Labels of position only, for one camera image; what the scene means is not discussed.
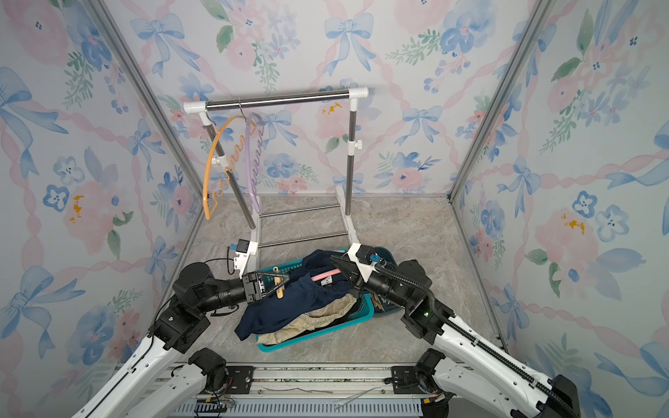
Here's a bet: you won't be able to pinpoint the pink clothes hanger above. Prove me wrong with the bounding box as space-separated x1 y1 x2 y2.
311 269 341 281

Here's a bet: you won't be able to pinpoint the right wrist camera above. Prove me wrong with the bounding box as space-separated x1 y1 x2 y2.
347 243 381 282

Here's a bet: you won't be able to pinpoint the orange clothes hanger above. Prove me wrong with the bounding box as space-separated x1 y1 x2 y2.
199 111 256 229

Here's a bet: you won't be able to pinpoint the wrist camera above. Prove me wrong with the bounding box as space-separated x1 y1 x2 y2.
231 240 259 276
347 243 381 282

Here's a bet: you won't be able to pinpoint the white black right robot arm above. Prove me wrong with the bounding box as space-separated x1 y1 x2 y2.
331 255 581 417

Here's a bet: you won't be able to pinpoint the beige shorts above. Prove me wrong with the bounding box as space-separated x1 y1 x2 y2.
256 294 359 346

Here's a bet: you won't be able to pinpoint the lilac clothes hanger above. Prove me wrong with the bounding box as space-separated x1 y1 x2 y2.
245 113 266 214

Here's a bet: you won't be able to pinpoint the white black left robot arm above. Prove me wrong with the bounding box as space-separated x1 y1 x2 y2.
75 262 290 417

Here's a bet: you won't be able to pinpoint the silver aluminium corner post left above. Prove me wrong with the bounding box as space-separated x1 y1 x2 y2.
83 0 203 198

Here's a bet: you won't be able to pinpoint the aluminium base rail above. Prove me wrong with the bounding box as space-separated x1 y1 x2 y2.
98 359 539 418

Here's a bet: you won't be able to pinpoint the dark teal plastic bin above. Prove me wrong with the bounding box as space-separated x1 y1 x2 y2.
363 247 400 318

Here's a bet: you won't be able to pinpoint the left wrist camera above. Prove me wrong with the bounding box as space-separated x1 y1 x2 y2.
231 240 259 276

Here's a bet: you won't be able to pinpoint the orange clothespin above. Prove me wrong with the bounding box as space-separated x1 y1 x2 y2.
275 276 289 299

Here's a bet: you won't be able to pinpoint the white metal clothes rack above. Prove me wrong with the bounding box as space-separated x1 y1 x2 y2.
182 86 369 273

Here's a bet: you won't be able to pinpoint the teal perforated plastic basket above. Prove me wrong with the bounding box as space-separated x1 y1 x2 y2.
250 251 374 352

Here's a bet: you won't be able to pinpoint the navy blue shorts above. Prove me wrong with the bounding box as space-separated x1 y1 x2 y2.
234 250 352 341

